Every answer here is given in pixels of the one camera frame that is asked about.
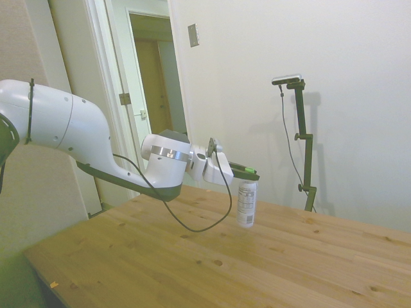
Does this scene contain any metal wall plate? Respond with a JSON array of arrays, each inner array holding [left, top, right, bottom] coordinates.
[[187, 22, 202, 49]]

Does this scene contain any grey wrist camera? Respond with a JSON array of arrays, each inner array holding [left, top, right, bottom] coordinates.
[[206, 137, 225, 158]]

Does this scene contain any brown wooden door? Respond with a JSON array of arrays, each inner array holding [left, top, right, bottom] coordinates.
[[134, 37, 181, 136]]

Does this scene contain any grey stereo camera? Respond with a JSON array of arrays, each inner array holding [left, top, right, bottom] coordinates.
[[271, 73, 304, 87]]

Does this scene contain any black jointed camera stand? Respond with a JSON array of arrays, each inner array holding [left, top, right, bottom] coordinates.
[[286, 80, 319, 212]]

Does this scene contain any white door frame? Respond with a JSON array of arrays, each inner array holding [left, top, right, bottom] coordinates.
[[123, 0, 194, 161]]

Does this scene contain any white green-capped water bottle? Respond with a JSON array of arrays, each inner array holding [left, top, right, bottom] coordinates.
[[235, 166, 258, 230]]

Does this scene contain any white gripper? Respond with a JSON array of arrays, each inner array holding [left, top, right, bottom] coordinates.
[[191, 144, 261, 187]]

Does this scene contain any white door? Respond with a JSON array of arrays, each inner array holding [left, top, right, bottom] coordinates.
[[48, 0, 129, 219]]

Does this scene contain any black cable tie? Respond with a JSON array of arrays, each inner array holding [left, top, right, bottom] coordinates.
[[23, 78, 36, 146]]

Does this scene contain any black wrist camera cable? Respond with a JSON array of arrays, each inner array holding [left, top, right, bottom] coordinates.
[[112, 150, 233, 233]]

